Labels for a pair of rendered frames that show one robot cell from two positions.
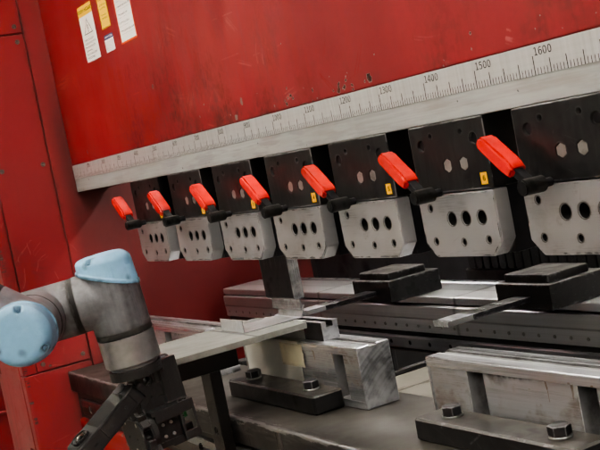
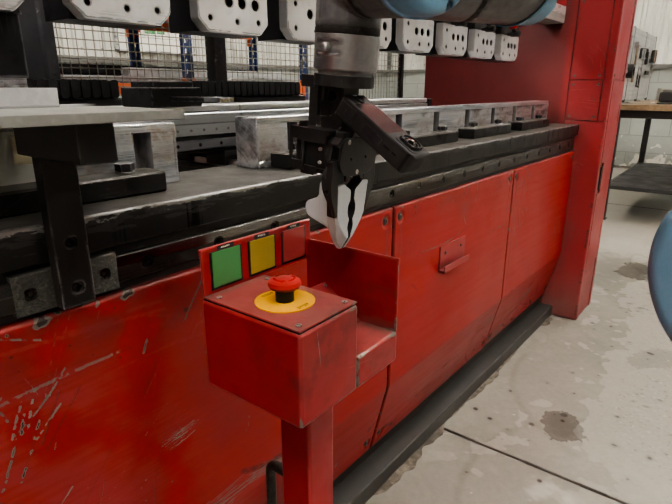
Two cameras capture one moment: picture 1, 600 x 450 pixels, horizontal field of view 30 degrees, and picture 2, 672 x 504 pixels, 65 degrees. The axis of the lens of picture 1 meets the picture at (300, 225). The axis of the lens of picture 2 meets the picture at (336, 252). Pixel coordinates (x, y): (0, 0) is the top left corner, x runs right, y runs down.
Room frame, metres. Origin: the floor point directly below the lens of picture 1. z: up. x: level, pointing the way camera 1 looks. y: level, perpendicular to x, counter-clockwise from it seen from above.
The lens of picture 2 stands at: (1.73, 0.85, 1.02)
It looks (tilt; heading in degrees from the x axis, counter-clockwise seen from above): 17 degrees down; 247
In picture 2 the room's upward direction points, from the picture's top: straight up
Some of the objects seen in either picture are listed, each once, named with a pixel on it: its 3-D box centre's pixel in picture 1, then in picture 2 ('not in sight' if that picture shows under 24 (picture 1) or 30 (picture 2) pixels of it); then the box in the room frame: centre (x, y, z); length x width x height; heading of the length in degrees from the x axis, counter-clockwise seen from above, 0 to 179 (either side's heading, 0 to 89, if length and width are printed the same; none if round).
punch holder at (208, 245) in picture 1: (210, 212); not in sight; (2.07, 0.16, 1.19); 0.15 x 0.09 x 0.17; 29
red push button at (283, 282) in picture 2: not in sight; (284, 291); (1.57, 0.29, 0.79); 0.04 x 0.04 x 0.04
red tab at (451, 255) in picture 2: not in sight; (454, 253); (0.90, -0.30, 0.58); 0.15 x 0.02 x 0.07; 29
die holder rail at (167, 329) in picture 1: (172, 343); not in sight; (2.35, 0.31, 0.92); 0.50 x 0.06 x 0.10; 29
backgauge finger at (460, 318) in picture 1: (511, 295); (183, 94); (1.59, -0.28, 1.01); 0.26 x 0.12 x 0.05; 119
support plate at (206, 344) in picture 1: (211, 342); (42, 113); (1.80, 0.18, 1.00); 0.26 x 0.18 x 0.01; 119
